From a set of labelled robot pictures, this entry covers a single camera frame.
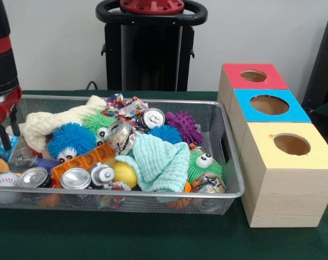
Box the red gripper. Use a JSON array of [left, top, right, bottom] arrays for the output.
[[0, 86, 23, 152]]

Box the long clear bottle blue label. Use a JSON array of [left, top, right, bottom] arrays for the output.
[[0, 129, 37, 166]]

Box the purple spiky ball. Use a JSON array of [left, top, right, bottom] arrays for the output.
[[165, 110, 204, 146]]

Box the wooden box with three holes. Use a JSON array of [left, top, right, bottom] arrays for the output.
[[217, 63, 328, 228]]

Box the white baseball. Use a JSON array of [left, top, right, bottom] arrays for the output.
[[0, 173, 21, 188]]

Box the blue spiky toy with eyes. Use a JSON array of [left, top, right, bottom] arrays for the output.
[[47, 122, 97, 161]]

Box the cream knit cloth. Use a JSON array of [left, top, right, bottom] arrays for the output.
[[19, 94, 107, 152]]

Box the orange plastic tray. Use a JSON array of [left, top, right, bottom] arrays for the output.
[[50, 142, 116, 181]]

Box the crushed silver can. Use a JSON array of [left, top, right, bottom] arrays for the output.
[[102, 120, 136, 158]]

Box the yellow ball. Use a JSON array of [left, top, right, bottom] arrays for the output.
[[111, 161, 138, 189]]

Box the black drink can silver top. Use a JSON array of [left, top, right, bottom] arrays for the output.
[[136, 107, 166, 133]]

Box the mint green cloth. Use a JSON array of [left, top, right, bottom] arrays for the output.
[[114, 132, 191, 193]]

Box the dark green table cloth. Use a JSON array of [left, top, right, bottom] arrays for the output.
[[0, 89, 328, 260]]

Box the green spiky toy with eyes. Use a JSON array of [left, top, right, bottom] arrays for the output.
[[187, 150, 223, 187]]

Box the black upright panel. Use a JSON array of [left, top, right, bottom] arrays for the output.
[[301, 17, 328, 109]]

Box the silver wire mesh bin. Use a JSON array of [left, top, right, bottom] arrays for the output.
[[0, 94, 245, 216]]

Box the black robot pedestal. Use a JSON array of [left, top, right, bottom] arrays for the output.
[[95, 0, 208, 92]]

